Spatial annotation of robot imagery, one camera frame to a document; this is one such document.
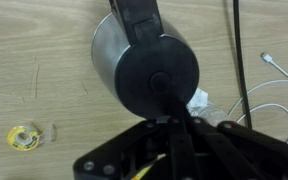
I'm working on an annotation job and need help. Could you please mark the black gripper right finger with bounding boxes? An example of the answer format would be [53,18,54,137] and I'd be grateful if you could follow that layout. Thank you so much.
[183,101,288,180]

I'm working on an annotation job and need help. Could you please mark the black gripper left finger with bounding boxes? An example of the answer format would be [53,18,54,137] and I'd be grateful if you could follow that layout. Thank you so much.
[72,99,185,180]

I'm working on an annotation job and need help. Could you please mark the yellow strip object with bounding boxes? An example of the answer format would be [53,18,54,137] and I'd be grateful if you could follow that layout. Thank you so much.
[131,163,159,180]

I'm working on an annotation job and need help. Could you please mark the crumpled clear plastic wrapper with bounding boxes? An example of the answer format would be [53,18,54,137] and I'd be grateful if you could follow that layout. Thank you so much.
[186,87,231,128]

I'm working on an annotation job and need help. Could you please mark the yellow tape roll dispenser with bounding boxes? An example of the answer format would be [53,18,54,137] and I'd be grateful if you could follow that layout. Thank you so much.
[6,121,57,152]

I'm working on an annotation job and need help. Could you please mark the black power cable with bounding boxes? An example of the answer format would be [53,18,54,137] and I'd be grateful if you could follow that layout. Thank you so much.
[232,0,254,130]

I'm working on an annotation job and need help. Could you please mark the white charging cable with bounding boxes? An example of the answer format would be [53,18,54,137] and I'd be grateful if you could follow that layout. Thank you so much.
[228,52,288,145]

